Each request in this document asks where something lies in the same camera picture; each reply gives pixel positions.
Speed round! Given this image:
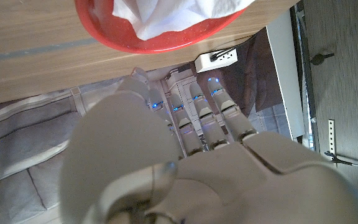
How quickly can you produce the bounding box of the white upright panel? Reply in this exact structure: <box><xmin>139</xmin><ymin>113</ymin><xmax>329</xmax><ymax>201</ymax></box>
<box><xmin>265</xmin><ymin>9</ymin><xmax>306</xmax><ymax>139</ymax></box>

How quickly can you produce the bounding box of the black door handle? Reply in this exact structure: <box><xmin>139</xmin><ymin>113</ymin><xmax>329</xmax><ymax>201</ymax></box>
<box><xmin>311</xmin><ymin>52</ymin><xmax>335</xmax><ymax>66</ymax></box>

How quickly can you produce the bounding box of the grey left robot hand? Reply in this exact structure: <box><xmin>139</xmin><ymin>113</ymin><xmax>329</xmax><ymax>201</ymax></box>
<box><xmin>59</xmin><ymin>67</ymin><xmax>358</xmax><ymax>224</ymax></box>

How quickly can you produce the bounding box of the white paper towel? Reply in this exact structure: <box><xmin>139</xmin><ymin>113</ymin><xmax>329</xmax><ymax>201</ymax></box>
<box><xmin>112</xmin><ymin>0</ymin><xmax>256</xmax><ymax>41</ymax></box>

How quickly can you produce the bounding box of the red bowl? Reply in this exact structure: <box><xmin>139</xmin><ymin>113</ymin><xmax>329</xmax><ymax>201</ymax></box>
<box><xmin>74</xmin><ymin>0</ymin><xmax>248</xmax><ymax>54</ymax></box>

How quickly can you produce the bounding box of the printed living room backdrop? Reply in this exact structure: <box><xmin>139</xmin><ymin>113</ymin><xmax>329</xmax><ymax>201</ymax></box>
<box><xmin>0</xmin><ymin>27</ymin><xmax>291</xmax><ymax>224</ymax></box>

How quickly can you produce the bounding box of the white power strip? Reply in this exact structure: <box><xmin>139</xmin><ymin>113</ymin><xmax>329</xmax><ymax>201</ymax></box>
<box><xmin>194</xmin><ymin>48</ymin><xmax>239</xmax><ymax>73</ymax></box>

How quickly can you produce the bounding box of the black power strip cable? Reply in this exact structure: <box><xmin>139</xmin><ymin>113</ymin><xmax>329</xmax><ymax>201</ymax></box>
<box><xmin>209</xmin><ymin>34</ymin><xmax>257</xmax><ymax>62</ymax></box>

